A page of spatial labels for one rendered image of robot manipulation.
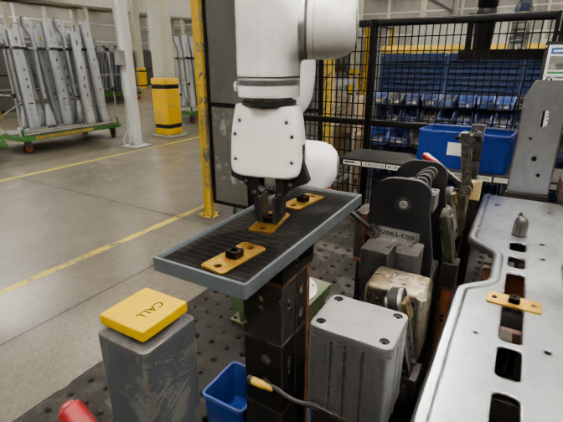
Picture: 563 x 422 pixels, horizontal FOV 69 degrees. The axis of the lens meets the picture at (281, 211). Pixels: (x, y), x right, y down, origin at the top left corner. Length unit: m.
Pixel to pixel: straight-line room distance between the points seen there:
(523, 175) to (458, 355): 0.93
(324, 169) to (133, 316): 0.66
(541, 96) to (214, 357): 1.18
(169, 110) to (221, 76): 4.84
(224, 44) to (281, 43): 3.05
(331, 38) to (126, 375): 0.43
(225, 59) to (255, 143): 3.02
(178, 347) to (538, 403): 0.44
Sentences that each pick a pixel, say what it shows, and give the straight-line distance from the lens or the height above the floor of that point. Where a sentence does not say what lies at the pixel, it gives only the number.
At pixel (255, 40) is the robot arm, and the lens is 0.54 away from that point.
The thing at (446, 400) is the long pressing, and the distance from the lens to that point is 0.59.
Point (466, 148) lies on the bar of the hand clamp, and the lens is 1.20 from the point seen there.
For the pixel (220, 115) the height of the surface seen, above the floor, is 0.95.
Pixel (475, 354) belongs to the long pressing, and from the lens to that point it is 0.67.
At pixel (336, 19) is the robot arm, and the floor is 1.44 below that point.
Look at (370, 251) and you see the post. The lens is 0.70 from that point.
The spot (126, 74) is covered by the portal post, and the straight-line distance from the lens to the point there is 7.54.
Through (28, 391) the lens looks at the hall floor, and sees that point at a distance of 2.31.
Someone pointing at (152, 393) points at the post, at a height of 1.09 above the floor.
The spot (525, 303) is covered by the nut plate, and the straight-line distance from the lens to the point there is 0.83.
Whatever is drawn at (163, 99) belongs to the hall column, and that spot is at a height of 0.72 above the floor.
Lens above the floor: 1.39
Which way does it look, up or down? 20 degrees down
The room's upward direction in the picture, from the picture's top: straight up
